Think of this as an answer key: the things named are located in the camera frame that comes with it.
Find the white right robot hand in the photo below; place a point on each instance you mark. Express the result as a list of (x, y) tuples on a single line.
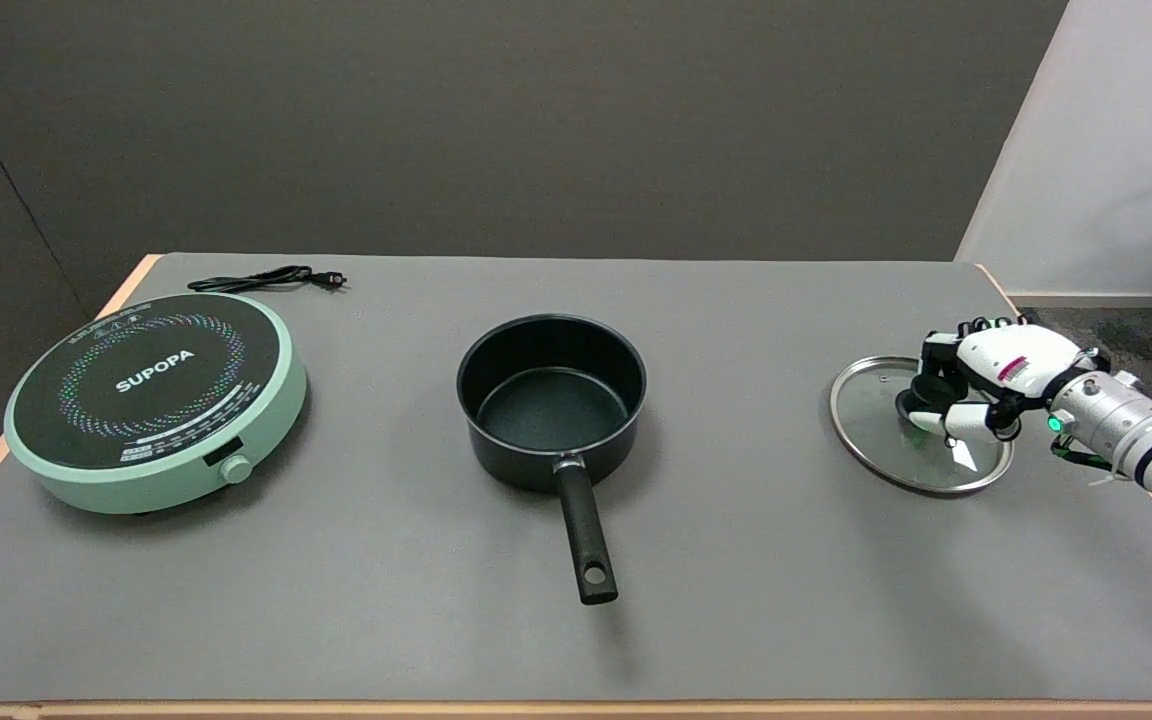
[(1016, 365)]

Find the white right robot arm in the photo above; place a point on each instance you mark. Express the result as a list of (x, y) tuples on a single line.
[(1141, 440)]

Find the glass pot lid black knob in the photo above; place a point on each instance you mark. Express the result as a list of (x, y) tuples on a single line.
[(871, 415)]

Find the mint green induction cooker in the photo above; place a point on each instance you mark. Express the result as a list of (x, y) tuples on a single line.
[(156, 400)]

